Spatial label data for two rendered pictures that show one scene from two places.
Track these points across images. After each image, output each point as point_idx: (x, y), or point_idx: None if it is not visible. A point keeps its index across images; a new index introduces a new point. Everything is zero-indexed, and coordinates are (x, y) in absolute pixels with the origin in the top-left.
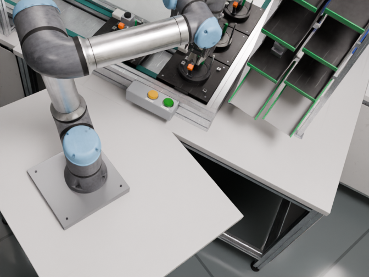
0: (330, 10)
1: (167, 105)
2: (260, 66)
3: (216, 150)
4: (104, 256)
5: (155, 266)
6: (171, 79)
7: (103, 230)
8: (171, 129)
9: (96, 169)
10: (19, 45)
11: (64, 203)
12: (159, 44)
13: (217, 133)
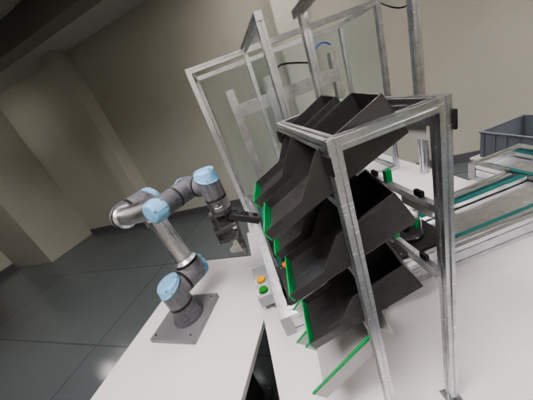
0: (275, 206)
1: (259, 291)
2: None
3: (276, 359)
4: (139, 378)
5: None
6: (283, 273)
7: (159, 359)
8: (265, 317)
9: (174, 309)
10: (251, 232)
11: (166, 325)
12: (135, 213)
13: (293, 344)
